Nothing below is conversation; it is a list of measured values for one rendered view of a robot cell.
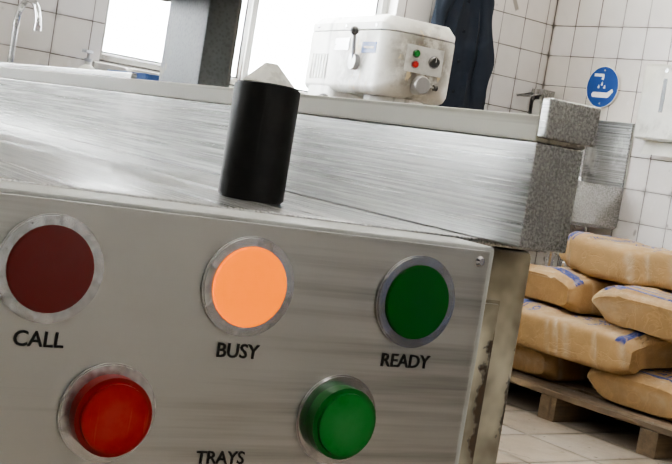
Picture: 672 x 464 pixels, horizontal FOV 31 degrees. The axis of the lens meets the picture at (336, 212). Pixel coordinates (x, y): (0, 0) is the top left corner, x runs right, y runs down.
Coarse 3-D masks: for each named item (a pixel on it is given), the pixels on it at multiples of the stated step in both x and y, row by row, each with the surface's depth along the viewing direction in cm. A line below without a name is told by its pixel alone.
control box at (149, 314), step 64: (0, 192) 42; (64, 192) 44; (0, 256) 42; (128, 256) 45; (192, 256) 46; (320, 256) 49; (384, 256) 50; (448, 256) 52; (0, 320) 43; (64, 320) 44; (128, 320) 45; (192, 320) 46; (320, 320) 49; (384, 320) 51; (448, 320) 52; (0, 384) 43; (64, 384) 44; (192, 384) 47; (256, 384) 48; (320, 384) 50; (384, 384) 51; (448, 384) 53; (0, 448) 43; (64, 448) 45; (192, 448) 47; (256, 448) 49; (384, 448) 52; (448, 448) 53
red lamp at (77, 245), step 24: (24, 240) 43; (48, 240) 43; (72, 240) 43; (24, 264) 43; (48, 264) 43; (72, 264) 44; (24, 288) 43; (48, 288) 43; (72, 288) 44; (48, 312) 43
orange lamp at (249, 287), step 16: (240, 256) 47; (256, 256) 47; (272, 256) 48; (224, 272) 47; (240, 272) 47; (256, 272) 47; (272, 272) 48; (224, 288) 47; (240, 288) 47; (256, 288) 47; (272, 288) 48; (224, 304) 47; (240, 304) 47; (256, 304) 47; (272, 304) 48; (240, 320) 47; (256, 320) 48
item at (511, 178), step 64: (64, 128) 112; (128, 128) 98; (192, 128) 87; (320, 128) 71; (384, 128) 65; (448, 128) 59; (512, 128) 55; (576, 128) 54; (320, 192) 70; (384, 192) 64; (448, 192) 59; (512, 192) 55
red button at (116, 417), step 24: (96, 384) 44; (120, 384) 44; (72, 408) 44; (96, 408) 44; (120, 408) 44; (144, 408) 45; (72, 432) 44; (96, 432) 44; (120, 432) 45; (144, 432) 45
